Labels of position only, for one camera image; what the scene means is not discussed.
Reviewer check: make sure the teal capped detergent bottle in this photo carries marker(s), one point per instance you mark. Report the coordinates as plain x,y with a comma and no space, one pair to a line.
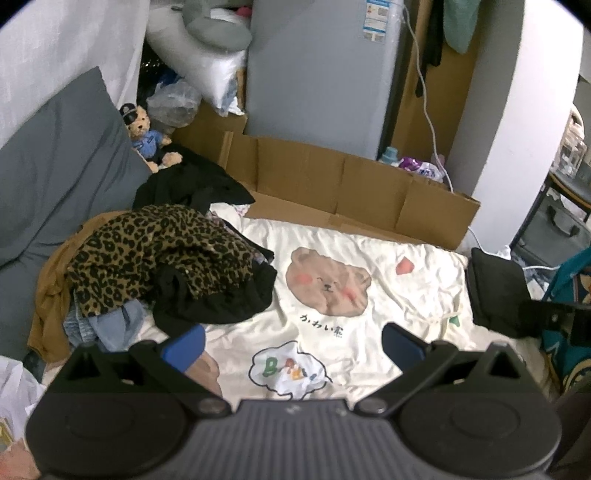
390,156

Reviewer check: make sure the mustard brown garment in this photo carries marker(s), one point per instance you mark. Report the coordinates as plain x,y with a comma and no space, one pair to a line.
48,295

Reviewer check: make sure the clear plastic jar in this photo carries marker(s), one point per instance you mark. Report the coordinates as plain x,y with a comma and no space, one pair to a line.
572,147

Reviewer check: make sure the white bear printed blanket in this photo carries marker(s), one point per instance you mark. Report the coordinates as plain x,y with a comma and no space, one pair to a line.
415,300

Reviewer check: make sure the clear plastic bag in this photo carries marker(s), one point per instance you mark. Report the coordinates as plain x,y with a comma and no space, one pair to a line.
173,104

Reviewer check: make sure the purple white packet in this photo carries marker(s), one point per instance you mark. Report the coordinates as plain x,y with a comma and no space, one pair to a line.
418,167

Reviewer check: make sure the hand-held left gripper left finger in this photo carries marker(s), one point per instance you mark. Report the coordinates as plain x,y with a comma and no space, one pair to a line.
182,346

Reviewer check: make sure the grey pillow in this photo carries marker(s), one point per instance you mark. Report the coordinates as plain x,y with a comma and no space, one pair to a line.
60,175

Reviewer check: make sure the blue denim garment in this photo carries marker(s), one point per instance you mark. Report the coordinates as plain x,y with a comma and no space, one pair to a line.
111,327

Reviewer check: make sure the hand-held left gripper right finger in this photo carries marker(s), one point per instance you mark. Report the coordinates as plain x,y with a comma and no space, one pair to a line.
401,346

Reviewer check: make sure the leopard print pants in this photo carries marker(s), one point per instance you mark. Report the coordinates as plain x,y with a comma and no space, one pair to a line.
152,244

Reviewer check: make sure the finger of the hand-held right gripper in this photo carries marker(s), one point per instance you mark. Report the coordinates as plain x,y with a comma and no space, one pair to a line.
554,314

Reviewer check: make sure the folded dark garment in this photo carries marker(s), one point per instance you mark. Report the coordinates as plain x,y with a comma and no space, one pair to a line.
496,290

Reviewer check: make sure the white floral cloth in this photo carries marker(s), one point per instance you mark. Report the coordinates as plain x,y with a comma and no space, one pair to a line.
231,212

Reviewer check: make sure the grey plush toy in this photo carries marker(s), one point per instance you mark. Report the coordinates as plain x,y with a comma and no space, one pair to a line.
217,30

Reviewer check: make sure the brown cardboard sheet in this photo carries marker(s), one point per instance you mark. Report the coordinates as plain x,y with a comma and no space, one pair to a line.
369,194

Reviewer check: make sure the black garment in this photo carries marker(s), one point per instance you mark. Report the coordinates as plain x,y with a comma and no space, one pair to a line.
221,304
194,182

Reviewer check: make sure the grey appliance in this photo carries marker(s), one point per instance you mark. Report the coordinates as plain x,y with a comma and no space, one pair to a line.
314,78

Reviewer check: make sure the white pillow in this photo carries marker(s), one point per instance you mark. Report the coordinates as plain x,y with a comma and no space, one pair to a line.
203,69

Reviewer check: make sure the black hanging clothing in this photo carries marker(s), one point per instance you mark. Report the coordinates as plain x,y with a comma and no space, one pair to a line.
431,41

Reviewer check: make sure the teddy bear in blue uniform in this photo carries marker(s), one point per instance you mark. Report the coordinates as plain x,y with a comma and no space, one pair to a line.
141,127

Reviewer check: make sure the green hanging clothing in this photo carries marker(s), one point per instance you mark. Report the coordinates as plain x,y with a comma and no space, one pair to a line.
461,23

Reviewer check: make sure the white plastic bag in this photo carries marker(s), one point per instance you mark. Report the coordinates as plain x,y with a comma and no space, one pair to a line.
18,392

